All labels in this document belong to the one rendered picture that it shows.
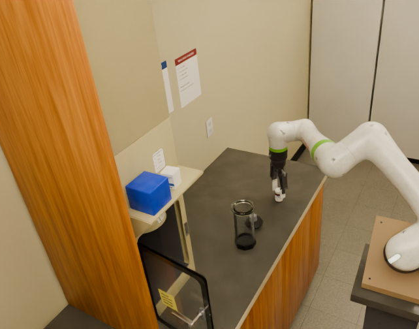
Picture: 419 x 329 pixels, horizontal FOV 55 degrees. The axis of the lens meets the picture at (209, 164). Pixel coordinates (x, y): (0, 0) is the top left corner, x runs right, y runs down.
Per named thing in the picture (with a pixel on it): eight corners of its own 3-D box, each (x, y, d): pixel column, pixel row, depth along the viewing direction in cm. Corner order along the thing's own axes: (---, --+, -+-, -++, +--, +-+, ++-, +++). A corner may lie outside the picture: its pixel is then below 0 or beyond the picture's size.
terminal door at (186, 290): (155, 316, 157) (136, 240, 136) (218, 358, 140) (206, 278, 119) (154, 318, 157) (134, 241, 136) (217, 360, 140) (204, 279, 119)
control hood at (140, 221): (128, 237, 135) (121, 214, 130) (181, 185, 158) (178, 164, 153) (155, 247, 130) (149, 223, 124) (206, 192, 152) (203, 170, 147)
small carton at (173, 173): (162, 187, 140) (159, 173, 137) (169, 179, 144) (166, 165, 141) (175, 189, 139) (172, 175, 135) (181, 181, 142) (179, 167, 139)
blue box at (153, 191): (130, 208, 132) (124, 186, 127) (149, 192, 139) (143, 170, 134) (154, 216, 127) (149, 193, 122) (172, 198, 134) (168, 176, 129)
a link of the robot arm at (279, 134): (264, 119, 200) (269, 129, 191) (289, 116, 200) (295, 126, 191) (265, 143, 207) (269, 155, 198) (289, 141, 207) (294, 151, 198)
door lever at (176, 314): (181, 305, 137) (181, 300, 135) (203, 318, 131) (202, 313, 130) (171, 316, 133) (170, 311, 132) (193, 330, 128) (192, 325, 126)
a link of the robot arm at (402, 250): (437, 254, 151) (442, 252, 134) (401, 277, 154) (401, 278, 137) (413, 226, 156) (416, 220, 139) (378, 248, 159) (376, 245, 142)
